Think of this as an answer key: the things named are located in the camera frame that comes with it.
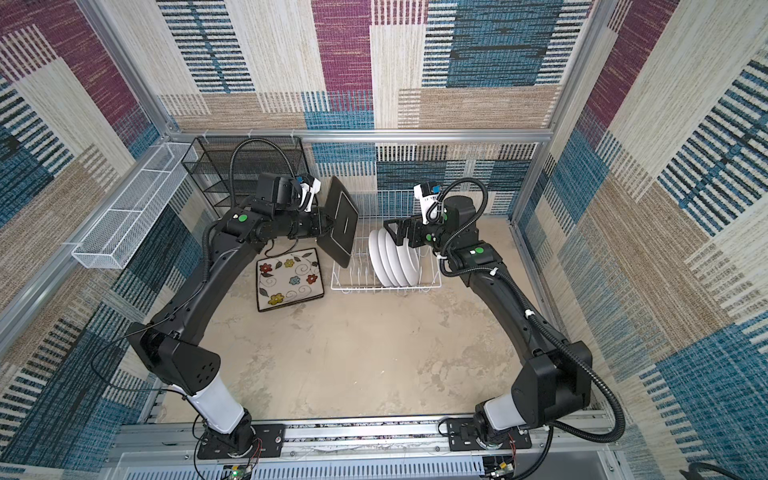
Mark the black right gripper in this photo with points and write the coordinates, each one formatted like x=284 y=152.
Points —
x=415 y=224

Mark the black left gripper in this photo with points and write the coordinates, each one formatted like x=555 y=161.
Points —
x=316 y=224

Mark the white round printed plate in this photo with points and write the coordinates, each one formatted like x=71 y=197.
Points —
x=376 y=261

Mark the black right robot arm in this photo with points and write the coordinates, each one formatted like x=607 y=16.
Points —
x=550 y=385

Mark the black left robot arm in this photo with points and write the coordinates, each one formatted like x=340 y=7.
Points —
x=169 y=344

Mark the black mesh shelf rack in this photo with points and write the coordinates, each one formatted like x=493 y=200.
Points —
x=226 y=171

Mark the white wire dish rack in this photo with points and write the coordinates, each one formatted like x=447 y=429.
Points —
x=374 y=208

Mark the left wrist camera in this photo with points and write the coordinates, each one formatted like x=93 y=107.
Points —
x=310 y=187

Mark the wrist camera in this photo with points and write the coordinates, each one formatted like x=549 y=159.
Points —
x=310 y=187
x=427 y=194

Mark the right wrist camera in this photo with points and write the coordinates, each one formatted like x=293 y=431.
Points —
x=427 y=194

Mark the white wire wall basket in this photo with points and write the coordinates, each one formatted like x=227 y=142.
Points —
x=119 y=232

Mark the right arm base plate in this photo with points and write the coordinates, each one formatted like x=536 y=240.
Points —
x=468 y=434

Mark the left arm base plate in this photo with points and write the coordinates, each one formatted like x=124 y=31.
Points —
x=246 y=441

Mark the aluminium front rail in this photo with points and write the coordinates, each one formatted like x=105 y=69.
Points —
x=389 y=447

